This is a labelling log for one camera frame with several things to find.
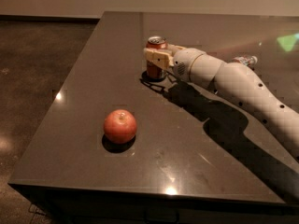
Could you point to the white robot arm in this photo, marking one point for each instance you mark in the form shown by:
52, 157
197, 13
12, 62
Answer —
237, 84

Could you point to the red apple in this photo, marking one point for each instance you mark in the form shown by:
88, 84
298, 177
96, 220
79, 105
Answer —
120, 126

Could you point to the red coke can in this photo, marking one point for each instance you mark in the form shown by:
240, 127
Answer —
154, 72

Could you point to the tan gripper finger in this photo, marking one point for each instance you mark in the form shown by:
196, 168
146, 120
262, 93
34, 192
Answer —
174, 48
162, 58

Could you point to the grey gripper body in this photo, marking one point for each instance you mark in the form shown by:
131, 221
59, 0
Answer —
183, 62

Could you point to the clear plastic water bottle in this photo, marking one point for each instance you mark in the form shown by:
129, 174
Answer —
247, 60

